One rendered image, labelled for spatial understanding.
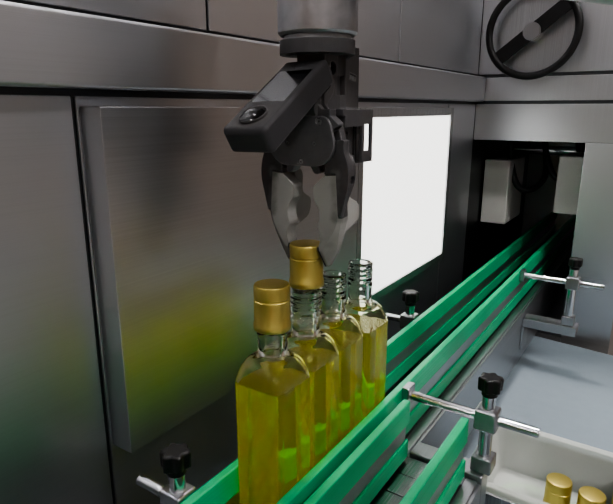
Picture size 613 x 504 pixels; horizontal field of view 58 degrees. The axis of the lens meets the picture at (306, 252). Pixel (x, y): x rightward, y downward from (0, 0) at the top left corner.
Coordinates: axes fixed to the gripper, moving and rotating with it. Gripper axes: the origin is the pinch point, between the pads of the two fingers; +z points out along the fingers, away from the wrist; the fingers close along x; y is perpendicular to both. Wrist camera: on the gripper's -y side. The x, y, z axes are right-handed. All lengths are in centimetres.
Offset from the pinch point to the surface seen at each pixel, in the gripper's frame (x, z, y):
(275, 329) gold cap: -1.2, 5.6, -7.0
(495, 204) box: 10, 13, 114
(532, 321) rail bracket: -9, 32, 79
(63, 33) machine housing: 13.0, -19.8, -15.6
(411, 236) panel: 12, 11, 57
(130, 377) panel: 12.3, 11.6, -12.8
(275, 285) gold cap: -0.6, 1.7, -6.1
